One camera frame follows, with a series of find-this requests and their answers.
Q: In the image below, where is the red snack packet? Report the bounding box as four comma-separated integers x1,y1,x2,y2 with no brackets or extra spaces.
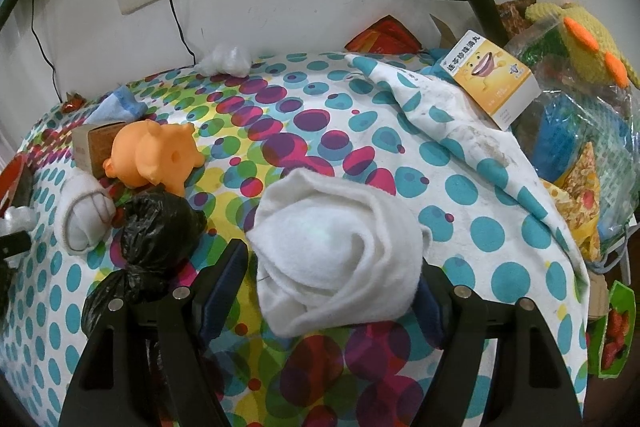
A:
345,15,422,55

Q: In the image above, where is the yellow knitted duck toy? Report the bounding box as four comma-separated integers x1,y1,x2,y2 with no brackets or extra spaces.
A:
525,2,639,89

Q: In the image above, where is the white sock small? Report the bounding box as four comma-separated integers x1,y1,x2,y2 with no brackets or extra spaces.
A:
54,168,116,256

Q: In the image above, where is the brown cardboard Marubi box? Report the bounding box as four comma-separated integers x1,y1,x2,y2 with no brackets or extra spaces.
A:
72,121,126,179

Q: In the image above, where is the orange rubber toy animal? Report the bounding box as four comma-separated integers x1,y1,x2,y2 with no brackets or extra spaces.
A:
102,119,205,197

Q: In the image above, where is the yellow medicine box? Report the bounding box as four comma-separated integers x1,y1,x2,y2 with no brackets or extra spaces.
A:
440,30,541,130

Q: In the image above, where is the white sock large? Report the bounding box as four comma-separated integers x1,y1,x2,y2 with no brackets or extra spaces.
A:
246,168,432,338

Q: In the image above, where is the red orange candy wrapper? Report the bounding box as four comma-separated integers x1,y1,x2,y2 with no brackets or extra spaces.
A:
61,92,87,114

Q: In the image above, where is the green strawberry carton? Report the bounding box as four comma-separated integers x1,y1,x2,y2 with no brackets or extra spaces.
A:
587,281,637,379

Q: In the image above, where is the clear plastic bag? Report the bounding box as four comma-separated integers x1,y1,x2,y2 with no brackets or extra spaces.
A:
195,43,252,78

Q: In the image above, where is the polka dot bed sheet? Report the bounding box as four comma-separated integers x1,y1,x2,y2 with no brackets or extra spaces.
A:
1,53,588,426

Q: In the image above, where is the black plastic bag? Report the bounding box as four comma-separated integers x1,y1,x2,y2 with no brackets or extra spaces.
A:
81,188,207,336

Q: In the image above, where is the round red worn tray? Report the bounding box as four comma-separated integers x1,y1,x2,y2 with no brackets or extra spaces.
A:
0,153,34,217

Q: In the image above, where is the light blue rolled sock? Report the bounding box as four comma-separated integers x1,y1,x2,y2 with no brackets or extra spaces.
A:
85,86,148,124

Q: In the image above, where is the clear bag of items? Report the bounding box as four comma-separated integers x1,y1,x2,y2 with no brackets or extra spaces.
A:
508,15,639,263

